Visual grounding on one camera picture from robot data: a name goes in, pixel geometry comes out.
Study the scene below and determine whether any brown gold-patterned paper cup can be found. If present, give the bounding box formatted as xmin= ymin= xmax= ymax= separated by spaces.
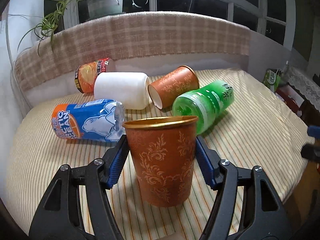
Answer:
xmin=123 ymin=115 xmax=198 ymax=207

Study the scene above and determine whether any white cylindrical cup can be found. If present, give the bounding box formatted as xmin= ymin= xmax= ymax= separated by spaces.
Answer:
xmin=94 ymin=72 xmax=150 ymax=110

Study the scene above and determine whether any white lace cloth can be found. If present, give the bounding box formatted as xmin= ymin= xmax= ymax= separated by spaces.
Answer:
xmin=284 ymin=66 xmax=319 ymax=111

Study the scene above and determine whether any green tissue box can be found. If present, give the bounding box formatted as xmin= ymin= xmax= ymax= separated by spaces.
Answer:
xmin=263 ymin=68 xmax=282 ymax=93

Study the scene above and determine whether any blue Arctic Ocean bottle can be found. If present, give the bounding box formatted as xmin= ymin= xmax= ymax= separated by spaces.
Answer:
xmin=51 ymin=99 xmax=125 ymax=142

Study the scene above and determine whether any green plastic bottle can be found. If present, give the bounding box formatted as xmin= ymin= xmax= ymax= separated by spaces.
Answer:
xmin=172 ymin=80 xmax=234 ymax=134

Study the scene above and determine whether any orange juice bottle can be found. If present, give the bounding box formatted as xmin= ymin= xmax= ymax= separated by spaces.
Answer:
xmin=74 ymin=57 xmax=115 ymax=94

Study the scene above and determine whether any beige plaid cloth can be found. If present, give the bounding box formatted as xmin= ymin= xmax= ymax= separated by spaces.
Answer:
xmin=14 ymin=11 xmax=251 ymax=91

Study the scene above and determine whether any potted spider plant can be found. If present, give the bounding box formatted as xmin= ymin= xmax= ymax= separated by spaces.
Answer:
xmin=17 ymin=0 xmax=123 ymax=51

